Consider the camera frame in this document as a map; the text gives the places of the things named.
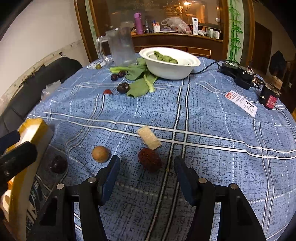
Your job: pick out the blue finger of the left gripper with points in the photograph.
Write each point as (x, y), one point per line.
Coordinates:
(9, 140)
(17, 160)

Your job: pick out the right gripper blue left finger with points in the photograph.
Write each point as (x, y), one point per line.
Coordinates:
(106, 179)

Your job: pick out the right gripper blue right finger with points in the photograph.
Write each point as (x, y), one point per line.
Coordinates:
(187, 180)

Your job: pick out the brown kiwi fruit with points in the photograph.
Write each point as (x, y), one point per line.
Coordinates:
(100, 154)

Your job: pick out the red jujube date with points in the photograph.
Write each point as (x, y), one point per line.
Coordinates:
(149, 159)

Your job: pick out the dark plum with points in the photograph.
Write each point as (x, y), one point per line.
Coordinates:
(123, 88)
(58, 165)

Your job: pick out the small white cake piece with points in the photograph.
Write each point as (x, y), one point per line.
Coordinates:
(149, 138)

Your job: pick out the yellow white foam box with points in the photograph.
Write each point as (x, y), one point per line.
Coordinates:
(15, 201)

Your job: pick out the black leather sofa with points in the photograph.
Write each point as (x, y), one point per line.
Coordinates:
(30, 94)

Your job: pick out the blue plaid tablecloth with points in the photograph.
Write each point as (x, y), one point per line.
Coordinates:
(191, 118)

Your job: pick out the small red fruit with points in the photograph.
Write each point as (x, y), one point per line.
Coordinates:
(107, 91)

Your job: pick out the white red label card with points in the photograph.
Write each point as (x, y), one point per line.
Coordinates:
(242, 102)

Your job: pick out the small dark grape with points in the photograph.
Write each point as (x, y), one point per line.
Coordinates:
(114, 77)
(121, 74)

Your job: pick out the green leafy vegetable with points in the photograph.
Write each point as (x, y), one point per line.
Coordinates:
(141, 77)

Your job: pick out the red black jar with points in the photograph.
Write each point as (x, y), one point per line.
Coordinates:
(269, 96)

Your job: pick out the black power adapter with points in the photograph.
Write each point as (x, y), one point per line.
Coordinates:
(243, 78)

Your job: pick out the white bowl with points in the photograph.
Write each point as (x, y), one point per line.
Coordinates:
(169, 63)

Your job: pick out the clear plastic pitcher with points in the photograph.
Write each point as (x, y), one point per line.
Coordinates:
(120, 46)

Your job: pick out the wooden cabinet counter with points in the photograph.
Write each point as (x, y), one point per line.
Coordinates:
(197, 45)

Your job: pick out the plastic bag on counter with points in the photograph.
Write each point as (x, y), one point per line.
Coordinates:
(178, 24)

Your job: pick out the purple thermos bottle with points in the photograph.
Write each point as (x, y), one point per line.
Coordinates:
(138, 23)

